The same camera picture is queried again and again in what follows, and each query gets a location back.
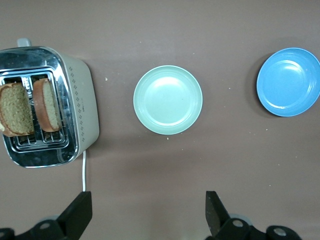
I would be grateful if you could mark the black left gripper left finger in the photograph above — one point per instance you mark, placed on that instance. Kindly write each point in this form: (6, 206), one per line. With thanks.
(77, 215)

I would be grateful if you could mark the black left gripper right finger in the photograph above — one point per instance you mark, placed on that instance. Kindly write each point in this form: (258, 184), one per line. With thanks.
(215, 215)

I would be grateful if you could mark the brown bread slice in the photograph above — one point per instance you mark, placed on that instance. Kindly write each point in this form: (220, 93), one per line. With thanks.
(50, 107)
(15, 110)

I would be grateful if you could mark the pale green plate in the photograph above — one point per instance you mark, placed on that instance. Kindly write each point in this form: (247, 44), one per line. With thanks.
(167, 100)

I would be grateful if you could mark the blue plate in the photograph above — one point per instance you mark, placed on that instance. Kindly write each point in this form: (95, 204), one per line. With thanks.
(287, 82)

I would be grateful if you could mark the beige chrome-topped toaster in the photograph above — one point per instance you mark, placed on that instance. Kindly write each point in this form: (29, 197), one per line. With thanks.
(85, 105)

